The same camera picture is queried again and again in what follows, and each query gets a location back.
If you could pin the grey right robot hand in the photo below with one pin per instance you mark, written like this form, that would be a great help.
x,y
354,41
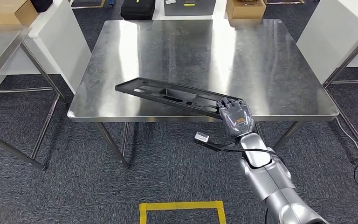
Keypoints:
x,y
237,119

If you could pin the long black plastic part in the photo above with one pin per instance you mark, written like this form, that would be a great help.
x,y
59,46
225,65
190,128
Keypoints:
x,y
126,87

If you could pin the yellow floor tape square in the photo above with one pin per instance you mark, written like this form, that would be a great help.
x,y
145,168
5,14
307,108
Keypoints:
x,y
182,205

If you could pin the cardboard box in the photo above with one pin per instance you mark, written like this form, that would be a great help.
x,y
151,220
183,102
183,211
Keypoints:
x,y
244,12
6,12

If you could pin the dark grey pad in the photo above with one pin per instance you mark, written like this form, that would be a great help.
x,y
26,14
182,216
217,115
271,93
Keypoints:
x,y
191,10

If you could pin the black carry case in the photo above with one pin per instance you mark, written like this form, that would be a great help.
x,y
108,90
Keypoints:
x,y
137,9

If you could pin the black bag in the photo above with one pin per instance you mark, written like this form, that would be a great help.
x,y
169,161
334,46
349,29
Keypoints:
x,y
41,4

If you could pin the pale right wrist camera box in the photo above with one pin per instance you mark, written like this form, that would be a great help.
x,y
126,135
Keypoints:
x,y
201,136

